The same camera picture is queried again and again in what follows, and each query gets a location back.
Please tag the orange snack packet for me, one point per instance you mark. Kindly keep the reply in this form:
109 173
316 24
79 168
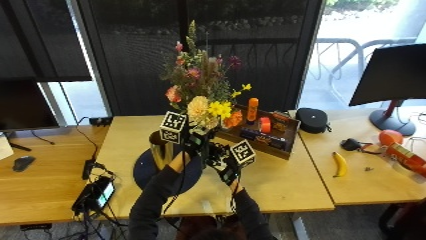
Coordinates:
282 121

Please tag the dark blue snack packet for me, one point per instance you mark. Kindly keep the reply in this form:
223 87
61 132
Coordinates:
267 139

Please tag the black power adapter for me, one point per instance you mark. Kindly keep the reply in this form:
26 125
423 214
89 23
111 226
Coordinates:
89 169

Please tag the orange tape roll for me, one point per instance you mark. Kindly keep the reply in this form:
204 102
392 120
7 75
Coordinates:
266 125

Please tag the white marker cube, left glove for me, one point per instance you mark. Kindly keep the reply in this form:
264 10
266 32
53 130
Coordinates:
174 127

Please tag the orange bottle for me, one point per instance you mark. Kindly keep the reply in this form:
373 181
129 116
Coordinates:
252 110

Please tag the mixed flower bouquet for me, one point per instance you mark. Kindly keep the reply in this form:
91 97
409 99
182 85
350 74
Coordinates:
202 83

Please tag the dark blue round mat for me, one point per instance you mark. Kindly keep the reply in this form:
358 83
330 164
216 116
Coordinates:
145 170

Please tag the white paper sheet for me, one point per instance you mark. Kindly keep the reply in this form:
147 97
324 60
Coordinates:
5 146

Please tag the metal bike rack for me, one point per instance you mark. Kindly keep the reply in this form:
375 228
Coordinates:
351 53

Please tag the orange ball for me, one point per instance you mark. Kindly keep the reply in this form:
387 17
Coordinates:
391 137

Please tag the black phone device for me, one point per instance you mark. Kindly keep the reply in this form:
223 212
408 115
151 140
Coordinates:
95 195

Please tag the black monitor with red stand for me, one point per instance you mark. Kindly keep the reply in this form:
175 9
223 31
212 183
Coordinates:
393 75

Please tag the white marker cube, right glove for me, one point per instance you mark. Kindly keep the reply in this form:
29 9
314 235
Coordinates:
243 153

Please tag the yellow banana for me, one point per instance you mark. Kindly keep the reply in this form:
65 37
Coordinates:
342 165

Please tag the black zip case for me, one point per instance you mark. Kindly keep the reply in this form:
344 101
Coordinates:
312 120

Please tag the black power strip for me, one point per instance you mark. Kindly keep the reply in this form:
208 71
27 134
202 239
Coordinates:
101 121

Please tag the person's right hand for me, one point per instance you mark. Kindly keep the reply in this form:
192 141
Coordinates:
226 166

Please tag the red snack tube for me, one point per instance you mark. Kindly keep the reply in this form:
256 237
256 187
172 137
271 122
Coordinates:
407 158

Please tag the small dark screw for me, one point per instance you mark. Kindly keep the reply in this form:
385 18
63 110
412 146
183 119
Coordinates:
368 169

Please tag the white marker cube, glove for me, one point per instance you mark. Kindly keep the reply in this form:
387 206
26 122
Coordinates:
174 127
243 153

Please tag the small black clip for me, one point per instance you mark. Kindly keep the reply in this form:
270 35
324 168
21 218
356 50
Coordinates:
352 144

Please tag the wooden tray box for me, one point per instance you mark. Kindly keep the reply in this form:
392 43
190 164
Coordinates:
284 146

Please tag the black computer mouse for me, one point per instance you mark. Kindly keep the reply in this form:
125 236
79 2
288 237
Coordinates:
23 163

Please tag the person's left hand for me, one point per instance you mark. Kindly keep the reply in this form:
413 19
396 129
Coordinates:
195 142

